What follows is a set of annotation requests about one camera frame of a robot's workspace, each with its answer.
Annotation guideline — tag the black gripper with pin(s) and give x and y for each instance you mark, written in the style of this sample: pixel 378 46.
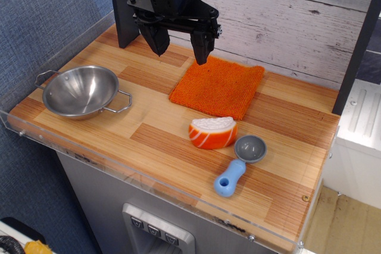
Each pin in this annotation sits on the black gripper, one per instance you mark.
pixel 192 12

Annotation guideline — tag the blue and grey spoon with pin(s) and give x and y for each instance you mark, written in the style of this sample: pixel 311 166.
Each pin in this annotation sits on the blue and grey spoon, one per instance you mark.
pixel 248 149

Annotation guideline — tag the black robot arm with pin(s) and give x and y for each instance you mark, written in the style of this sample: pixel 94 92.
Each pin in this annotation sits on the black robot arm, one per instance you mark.
pixel 177 26

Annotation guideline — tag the orange red cloth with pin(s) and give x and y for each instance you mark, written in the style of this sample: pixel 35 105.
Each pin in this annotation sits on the orange red cloth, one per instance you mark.
pixel 219 88

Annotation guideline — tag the toy salmon sushi piece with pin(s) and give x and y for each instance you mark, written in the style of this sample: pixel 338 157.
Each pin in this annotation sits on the toy salmon sushi piece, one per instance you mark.
pixel 213 133

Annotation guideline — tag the grey toy fridge cabinet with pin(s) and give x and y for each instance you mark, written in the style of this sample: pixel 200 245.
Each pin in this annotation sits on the grey toy fridge cabinet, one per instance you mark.
pixel 119 206

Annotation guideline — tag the clear acrylic table guard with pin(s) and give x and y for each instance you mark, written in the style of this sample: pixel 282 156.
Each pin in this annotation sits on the clear acrylic table guard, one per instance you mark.
pixel 144 153

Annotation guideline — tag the silver dispenser button panel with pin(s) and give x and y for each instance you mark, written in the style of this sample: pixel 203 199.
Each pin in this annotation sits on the silver dispenser button panel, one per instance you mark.
pixel 151 234

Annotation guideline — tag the white ribbed side counter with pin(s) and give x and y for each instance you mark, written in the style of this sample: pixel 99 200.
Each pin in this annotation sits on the white ribbed side counter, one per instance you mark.
pixel 353 165

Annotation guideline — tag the black and yellow object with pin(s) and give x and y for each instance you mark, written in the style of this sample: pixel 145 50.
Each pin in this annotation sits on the black and yellow object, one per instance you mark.
pixel 17 237

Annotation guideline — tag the dark left frame post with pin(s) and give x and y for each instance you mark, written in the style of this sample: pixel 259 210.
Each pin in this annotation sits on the dark left frame post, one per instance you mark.
pixel 127 29

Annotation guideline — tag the dark frame post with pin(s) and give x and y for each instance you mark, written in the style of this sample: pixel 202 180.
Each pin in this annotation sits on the dark frame post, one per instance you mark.
pixel 127 29
pixel 360 48

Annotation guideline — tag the stainless steel bowl with handles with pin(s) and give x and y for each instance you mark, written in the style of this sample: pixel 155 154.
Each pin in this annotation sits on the stainless steel bowl with handles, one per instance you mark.
pixel 81 92

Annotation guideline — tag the dark right frame post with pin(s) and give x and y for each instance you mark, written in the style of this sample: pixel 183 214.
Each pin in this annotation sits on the dark right frame post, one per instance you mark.
pixel 360 48

